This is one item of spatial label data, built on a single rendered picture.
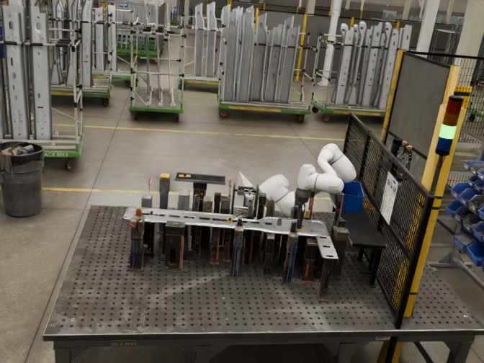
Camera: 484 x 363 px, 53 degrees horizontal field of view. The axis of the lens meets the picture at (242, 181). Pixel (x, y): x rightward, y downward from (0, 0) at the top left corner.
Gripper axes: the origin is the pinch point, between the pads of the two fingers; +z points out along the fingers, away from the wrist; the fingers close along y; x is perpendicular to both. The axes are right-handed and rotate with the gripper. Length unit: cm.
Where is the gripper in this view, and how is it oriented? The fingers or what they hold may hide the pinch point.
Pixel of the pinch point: (299, 222)
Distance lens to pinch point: 329.0
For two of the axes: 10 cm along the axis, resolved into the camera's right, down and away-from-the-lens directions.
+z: -0.9, 9.3, 3.7
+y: -0.1, -3.7, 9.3
